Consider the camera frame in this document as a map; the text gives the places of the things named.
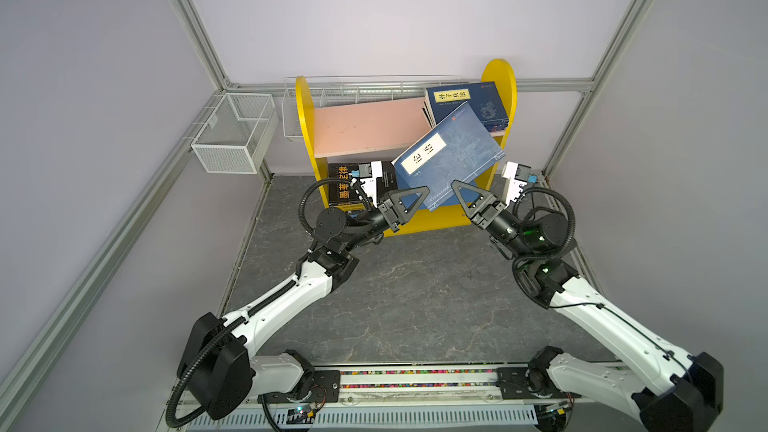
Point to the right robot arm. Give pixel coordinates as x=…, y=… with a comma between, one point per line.
x=692, y=405

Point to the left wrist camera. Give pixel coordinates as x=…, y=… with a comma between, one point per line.
x=376, y=177

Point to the black yellow title book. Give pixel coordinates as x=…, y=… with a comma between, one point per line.
x=343, y=195

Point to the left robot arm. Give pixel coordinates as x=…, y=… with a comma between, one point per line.
x=258, y=324

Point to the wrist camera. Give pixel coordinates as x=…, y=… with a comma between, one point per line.
x=376, y=177
x=517, y=177

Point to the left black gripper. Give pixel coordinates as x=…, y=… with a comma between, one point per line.
x=388, y=208

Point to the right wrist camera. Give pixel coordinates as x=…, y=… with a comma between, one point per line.
x=517, y=177

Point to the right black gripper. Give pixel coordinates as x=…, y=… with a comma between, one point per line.
x=493, y=215

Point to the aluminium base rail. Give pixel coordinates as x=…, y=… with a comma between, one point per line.
x=420, y=379

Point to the white vented cable duct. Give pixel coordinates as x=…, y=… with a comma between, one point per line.
x=409, y=417

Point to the navy book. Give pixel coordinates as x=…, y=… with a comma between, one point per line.
x=458, y=148
x=482, y=97

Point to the white mesh box basket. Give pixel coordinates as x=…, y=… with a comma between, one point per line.
x=236, y=135

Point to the white wire rack basket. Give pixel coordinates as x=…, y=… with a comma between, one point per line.
x=328, y=91

